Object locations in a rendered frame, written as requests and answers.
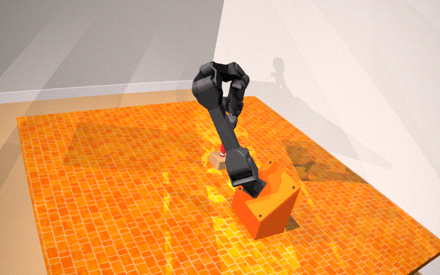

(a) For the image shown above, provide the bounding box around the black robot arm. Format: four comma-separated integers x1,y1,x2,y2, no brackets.
192,61,267,198

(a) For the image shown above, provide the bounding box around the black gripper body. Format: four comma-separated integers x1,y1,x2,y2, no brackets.
226,94,244,128

